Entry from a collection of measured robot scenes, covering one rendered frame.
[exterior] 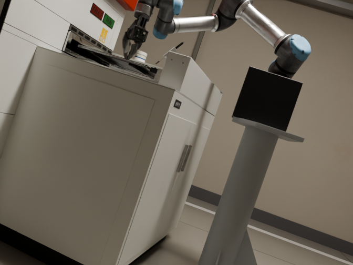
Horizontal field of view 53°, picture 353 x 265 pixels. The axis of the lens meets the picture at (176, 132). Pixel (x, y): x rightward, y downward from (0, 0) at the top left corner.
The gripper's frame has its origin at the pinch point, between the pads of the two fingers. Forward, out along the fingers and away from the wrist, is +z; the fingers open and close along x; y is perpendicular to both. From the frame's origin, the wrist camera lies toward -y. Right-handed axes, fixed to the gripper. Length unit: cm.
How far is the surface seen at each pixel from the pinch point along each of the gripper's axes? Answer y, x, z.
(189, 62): 38.1, 12.0, -2.8
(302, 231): -86, 264, 85
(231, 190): 33, 56, 42
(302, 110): -110, 233, -34
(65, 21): -9.9, -28.5, -5.9
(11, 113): 0, -38, 39
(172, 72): 34.7, 8.0, 2.8
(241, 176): 35, 58, 34
